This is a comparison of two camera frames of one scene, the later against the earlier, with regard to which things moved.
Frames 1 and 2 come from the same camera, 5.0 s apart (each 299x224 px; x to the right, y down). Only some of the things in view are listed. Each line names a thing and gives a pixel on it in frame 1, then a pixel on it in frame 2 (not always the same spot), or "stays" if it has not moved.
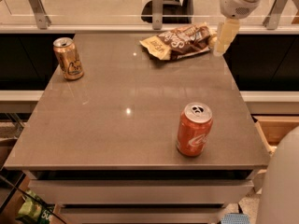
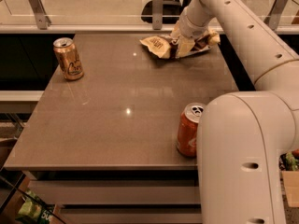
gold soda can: [69, 62] stays
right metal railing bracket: [271, 21] stays
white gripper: [233, 4] -> [192, 29]
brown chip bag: [181, 41] stays
